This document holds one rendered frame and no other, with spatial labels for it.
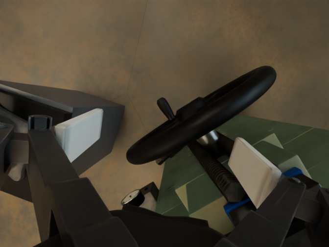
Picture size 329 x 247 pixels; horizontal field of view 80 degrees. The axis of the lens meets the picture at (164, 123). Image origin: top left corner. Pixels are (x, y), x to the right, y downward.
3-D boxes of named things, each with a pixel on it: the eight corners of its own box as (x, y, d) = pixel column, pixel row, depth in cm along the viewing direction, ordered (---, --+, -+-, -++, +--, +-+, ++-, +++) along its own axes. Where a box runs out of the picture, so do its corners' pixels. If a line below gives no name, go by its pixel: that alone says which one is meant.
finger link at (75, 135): (61, 171, 13) (50, 169, 13) (100, 138, 20) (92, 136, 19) (65, 127, 12) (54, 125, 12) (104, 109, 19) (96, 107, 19)
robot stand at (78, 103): (66, 136, 123) (-38, 167, 64) (78, 90, 120) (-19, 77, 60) (111, 152, 122) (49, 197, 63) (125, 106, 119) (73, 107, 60)
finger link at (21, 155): (34, 171, 11) (-20, 160, 11) (76, 142, 16) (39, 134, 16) (35, 146, 11) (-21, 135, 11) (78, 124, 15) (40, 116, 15)
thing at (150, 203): (152, 180, 66) (149, 190, 58) (172, 210, 67) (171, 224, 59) (131, 192, 67) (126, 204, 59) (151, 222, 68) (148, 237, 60)
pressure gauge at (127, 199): (142, 183, 59) (137, 195, 51) (149, 193, 60) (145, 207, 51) (125, 193, 60) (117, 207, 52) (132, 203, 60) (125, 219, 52)
